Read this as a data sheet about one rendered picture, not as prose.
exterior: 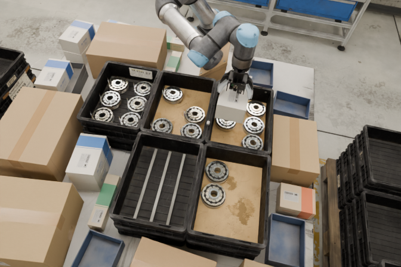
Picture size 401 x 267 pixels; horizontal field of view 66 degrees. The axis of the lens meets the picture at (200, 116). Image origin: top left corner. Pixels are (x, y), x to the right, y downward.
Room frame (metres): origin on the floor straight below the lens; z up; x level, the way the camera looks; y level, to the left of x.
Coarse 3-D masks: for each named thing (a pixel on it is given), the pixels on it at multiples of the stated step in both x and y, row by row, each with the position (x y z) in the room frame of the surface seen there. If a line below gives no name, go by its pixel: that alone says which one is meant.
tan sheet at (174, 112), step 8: (184, 96) 1.08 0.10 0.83; (192, 96) 1.08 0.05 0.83; (200, 96) 1.09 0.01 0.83; (208, 96) 1.09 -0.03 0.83; (160, 104) 1.00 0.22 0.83; (168, 104) 1.01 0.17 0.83; (176, 104) 1.01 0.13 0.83; (184, 104) 1.02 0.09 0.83; (192, 104) 1.03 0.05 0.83; (200, 104) 1.03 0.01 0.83; (208, 104) 1.04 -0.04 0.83; (160, 112) 0.95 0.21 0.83; (168, 112) 0.96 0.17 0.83; (176, 112) 0.96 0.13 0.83; (184, 112) 0.97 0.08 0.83; (176, 120) 0.91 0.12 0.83; (184, 120) 0.92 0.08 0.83; (176, 128) 0.86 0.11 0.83
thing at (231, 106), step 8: (224, 88) 0.88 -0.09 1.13; (224, 96) 0.84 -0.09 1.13; (232, 96) 0.84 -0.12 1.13; (240, 96) 0.85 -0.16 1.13; (224, 104) 0.79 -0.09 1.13; (232, 104) 0.80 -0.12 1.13; (240, 104) 0.80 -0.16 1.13; (216, 112) 0.79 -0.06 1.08; (224, 112) 0.79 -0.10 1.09; (232, 112) 0.78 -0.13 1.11; (240, 112) 0.78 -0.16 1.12; (232, 120) 0.78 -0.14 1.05; (240, 120) 0.78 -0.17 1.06
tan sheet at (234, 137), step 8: (264, 104) 1.08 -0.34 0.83; (264, 120) 0.97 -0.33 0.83; (216, 128) 0.89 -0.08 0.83; (240, 128) 0.90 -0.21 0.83; (264, 128) 0.92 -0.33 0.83; (216, 136) 0.84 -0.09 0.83; (224, 136) 0.84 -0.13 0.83; (232, 136) 0.85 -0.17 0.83; (240, 136) 0.85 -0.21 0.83; (232, 144) 0.80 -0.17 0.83; (240, 144) 0.81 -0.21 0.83
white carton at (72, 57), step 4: (64, 52) 1.37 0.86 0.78; (68, 52) 1.37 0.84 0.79; (84, 52) 1.39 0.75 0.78; (68, 56) 1.37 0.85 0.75; (72, 56) 1.36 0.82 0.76; (76, 56) 1.36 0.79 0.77; (80, 56) 1.35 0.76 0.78; (84, 56) 1.37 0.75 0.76; (68, 60) 1.37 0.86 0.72; (72, 60) 1.36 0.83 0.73; (76, 60) 1.36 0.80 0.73; (80, 60) 1.35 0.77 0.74; (84, 60) 1.36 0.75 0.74
